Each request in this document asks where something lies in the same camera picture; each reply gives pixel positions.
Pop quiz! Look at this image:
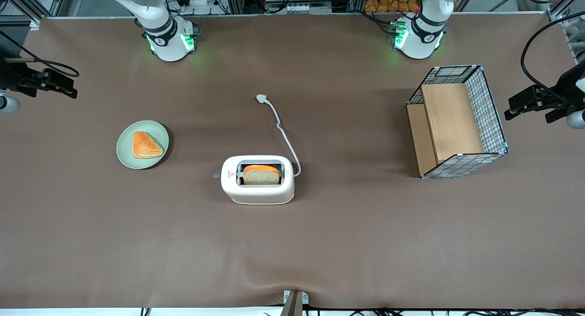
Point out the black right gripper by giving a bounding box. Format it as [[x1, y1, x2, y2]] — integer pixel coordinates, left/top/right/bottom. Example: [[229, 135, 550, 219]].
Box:
[[0, 57, 79, 100]]

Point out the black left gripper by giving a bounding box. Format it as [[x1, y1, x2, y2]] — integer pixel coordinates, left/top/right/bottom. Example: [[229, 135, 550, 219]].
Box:
[[505, 63, 585, 124]]

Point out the white toaster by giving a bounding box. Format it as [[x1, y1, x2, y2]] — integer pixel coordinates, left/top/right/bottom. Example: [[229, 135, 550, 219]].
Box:
[[213, 155, 296, 205]]

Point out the wooden step shelf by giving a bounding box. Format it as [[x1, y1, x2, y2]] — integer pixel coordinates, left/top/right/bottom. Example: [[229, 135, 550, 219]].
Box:
[[406, 83, 485, 176]]

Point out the pale green plate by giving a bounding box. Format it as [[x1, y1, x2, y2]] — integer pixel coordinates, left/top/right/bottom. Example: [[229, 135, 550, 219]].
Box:
[[116, 120, 170, 170]]

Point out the triangular orange pastry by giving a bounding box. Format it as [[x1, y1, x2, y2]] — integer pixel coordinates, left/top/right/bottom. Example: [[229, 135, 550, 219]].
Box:
[[132, 131, 164, 159]]

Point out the bread slice with orange crust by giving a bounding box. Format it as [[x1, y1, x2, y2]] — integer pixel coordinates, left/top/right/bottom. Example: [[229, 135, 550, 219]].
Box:
[[243, 165, 281, 185]]

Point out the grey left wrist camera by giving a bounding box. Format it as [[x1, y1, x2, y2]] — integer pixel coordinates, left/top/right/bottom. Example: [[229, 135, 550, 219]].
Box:
[[566, 110, 585, 130]]

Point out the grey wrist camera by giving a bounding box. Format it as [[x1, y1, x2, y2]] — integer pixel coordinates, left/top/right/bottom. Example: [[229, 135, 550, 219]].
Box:
[[566, 110, 585, 130], [0, 95, 21, 115]]

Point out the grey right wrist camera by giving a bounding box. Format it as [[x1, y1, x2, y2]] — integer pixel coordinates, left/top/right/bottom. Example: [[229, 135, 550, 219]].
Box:
[[0, 95, 21, 115]]

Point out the wire mesh basket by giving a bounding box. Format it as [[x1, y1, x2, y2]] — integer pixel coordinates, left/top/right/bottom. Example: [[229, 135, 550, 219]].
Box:
[[406, 64, 509, 179]]

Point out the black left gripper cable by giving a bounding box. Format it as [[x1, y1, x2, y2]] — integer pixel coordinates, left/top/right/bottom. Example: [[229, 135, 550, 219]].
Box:
[[521, 11, 585, 102]]

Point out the aluminium frame profile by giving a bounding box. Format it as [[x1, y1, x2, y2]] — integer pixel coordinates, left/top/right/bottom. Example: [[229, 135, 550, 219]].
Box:
[[0, 0, 70, 25], [546, 0, 585, 63]]

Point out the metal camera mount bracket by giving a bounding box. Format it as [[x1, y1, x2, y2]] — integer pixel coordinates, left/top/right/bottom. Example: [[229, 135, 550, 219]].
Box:
[[282, 290, 310, 316]]

